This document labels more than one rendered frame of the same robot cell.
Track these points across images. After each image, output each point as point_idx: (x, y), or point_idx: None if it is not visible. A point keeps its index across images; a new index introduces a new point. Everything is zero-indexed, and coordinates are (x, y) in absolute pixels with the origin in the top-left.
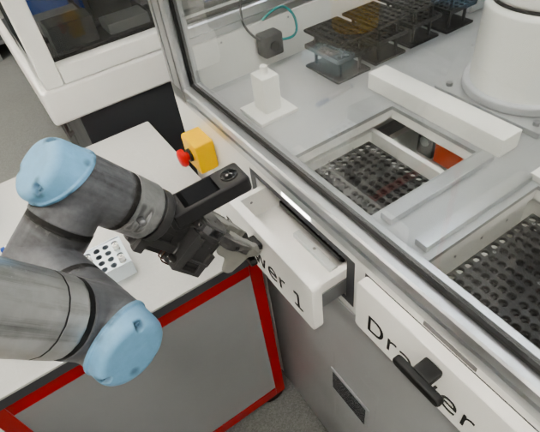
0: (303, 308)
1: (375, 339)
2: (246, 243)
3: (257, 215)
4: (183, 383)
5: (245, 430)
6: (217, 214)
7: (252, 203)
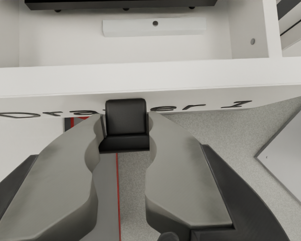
0: (250, 104)
1: None
2: (192, 152)
3: (18, 60)
4: (102, 200)
5: (119, 154)
6: (13, 195)
7: None
